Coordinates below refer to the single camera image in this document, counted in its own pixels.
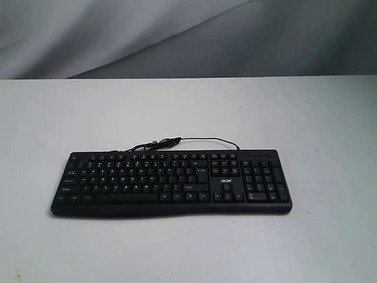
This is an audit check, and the black acer keyboard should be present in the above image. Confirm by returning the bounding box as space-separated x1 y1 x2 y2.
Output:
51 150 293 218

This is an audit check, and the grey backdrop cloth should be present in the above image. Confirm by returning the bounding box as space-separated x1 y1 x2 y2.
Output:
1 1 376 79

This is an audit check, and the thin black wire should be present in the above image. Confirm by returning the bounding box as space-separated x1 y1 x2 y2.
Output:
108 136 240 154

